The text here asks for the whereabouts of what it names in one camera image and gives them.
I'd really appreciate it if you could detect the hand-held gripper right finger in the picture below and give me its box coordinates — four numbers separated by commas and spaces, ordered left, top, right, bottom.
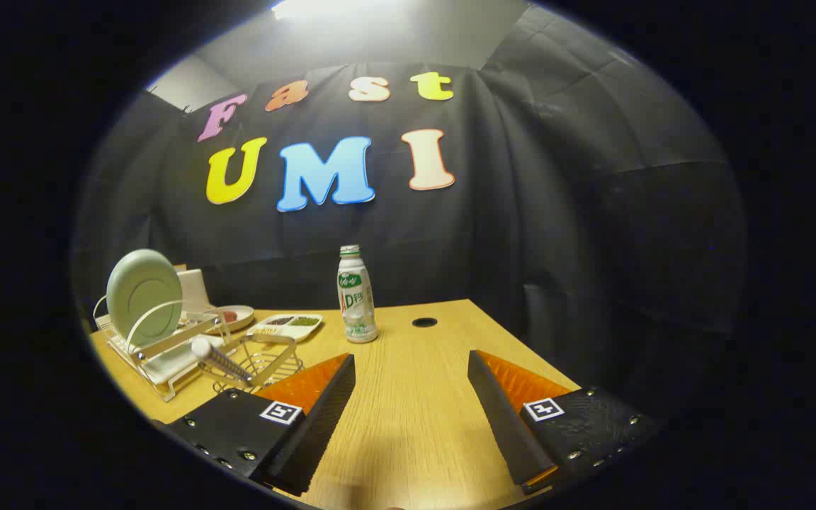
467, 349, 664, 495

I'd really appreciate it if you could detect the white drink bottle green label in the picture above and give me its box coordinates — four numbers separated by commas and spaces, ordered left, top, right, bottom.
337, 244, 379, 344

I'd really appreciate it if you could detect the black backdrop cloth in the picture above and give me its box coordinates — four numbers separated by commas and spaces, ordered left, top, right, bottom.
72, 7, 749, 426

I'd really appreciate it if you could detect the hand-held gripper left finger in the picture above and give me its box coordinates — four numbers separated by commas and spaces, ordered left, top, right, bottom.
164, 353, 356, 497

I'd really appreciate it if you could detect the white divided condiment tray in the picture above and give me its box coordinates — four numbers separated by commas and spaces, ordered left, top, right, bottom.
249, 313, 324, 344

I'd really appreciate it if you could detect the pale green plate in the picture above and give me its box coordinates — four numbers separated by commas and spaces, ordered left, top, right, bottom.
106, 249, 183, 348

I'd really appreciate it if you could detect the white toaster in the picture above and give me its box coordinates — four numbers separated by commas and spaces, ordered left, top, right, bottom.
176, 268, 210, 316

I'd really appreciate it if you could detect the white checkered-handle spoon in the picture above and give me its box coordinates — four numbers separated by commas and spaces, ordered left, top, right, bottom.
191, 336, 253, 385

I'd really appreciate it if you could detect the metal wire basket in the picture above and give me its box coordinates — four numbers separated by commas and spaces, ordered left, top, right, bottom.
211, 333, 304, 395

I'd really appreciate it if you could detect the white wire dish rack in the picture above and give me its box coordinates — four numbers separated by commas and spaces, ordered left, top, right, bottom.
93, 294, 239, 402

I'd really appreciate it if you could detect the beige round plate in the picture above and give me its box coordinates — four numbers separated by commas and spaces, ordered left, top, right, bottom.
203, 305, 255, 334

